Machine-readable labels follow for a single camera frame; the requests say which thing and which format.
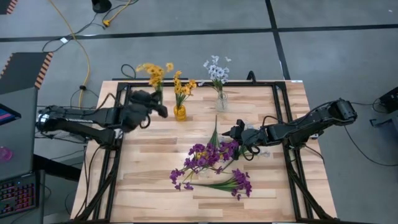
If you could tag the small textured clear glass vase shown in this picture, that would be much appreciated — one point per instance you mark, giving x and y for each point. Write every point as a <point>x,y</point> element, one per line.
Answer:
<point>221,104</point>

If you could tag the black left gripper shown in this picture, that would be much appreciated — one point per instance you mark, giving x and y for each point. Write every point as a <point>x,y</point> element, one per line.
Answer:
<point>138,109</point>

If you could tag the grey desk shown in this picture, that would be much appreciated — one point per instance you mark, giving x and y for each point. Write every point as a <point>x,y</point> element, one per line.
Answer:
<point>18,149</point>

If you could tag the yellow artificial flower bunch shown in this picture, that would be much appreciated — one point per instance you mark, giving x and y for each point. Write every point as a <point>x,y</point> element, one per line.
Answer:
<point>183,90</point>
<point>155,74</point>
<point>215,133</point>

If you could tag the small black screen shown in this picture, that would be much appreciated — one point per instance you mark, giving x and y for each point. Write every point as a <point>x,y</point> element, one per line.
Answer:
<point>7,115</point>

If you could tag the small black orange-striped mat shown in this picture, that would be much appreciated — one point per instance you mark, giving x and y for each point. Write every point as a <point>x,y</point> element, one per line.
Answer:
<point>4,4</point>

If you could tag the black round stand base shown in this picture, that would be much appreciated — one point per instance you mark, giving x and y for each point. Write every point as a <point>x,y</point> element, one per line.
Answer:
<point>101,5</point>

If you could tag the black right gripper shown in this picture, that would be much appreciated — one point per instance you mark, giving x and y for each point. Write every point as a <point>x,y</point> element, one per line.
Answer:
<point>248,137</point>

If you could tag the tall clear glass vase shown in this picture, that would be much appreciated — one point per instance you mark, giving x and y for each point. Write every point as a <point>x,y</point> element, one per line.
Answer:
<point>203,174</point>

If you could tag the large black frame clamp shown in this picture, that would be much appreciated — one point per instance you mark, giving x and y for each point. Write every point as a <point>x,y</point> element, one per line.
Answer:
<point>253,77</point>

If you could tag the black metal table frame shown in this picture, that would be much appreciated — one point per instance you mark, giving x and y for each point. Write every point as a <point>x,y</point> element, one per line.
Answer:
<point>267,84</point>

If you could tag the black floor tape strip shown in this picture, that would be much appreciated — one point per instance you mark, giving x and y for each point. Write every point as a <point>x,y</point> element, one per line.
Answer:
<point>280,56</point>
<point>186,33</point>

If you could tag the black backlit keyboard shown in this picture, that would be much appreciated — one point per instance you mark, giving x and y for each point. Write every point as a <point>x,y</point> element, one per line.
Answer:
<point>17,196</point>

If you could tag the large black orange-striped mat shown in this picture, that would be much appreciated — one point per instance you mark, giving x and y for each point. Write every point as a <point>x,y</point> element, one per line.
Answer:
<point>21,71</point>

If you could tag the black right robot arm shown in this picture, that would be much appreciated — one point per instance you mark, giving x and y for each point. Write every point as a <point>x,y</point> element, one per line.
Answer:
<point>311,124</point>

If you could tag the white floor tag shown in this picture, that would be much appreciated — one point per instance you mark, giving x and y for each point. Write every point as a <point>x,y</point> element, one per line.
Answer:
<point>63,40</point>

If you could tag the black equipment box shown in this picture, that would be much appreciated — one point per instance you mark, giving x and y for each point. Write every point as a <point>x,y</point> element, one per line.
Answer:
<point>390,99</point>

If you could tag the purple artificial flower bunch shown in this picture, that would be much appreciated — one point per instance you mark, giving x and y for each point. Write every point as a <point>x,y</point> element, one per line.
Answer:
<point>228,149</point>
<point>192,161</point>
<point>241,182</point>

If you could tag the yellow glass vase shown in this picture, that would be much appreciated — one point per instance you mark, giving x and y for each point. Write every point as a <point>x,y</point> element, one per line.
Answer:
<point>179,113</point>

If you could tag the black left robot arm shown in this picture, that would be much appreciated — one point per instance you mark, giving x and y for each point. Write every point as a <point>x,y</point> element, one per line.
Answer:
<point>77,116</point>

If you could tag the small black frame clamp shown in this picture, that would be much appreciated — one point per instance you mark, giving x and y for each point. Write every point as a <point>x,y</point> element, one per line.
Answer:
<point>153,79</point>

